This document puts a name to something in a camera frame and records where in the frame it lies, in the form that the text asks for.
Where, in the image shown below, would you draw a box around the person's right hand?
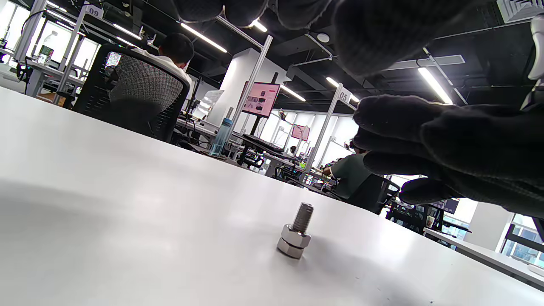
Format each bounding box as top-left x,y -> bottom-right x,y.
352,93 -> 544,218

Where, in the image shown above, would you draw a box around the white desk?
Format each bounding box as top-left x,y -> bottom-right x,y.
23,59 -> 85,99
423,227 -> 544,292

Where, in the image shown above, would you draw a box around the blue water bottle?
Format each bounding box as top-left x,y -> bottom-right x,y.
209,107 -> 233,157

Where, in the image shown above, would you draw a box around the silver hex nut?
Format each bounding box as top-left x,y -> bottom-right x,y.
280,224 -> 312,249

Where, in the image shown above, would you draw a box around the aluminium post with number sign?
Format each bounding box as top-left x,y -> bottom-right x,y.
53,3 -> 105,105
304,84 -> 353,171

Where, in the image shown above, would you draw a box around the small monitor with pink screen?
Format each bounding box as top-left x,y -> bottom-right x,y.
291,125 -> 311,142

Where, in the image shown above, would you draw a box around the ceiling light strips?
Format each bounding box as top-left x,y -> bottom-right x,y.
45,0 -> 454,105

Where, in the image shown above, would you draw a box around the black mesh office chair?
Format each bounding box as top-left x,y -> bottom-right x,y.
72,44 -> 190,143

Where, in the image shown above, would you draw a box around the person's left hand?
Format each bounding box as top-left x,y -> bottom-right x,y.
172,0 -> 474,77

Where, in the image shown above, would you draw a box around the aluminium frame post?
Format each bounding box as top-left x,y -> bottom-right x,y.
13,0 -> 48,64
229,35 -> 273,145

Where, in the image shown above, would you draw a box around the black keyboard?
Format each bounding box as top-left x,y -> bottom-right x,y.
242,134 -> 285,153

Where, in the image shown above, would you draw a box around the white ceiling air vent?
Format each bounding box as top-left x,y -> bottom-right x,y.
496,0 -> 544,24

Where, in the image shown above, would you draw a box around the clear bottle with green label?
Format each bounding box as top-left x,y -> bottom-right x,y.
37,31 -> 58,65

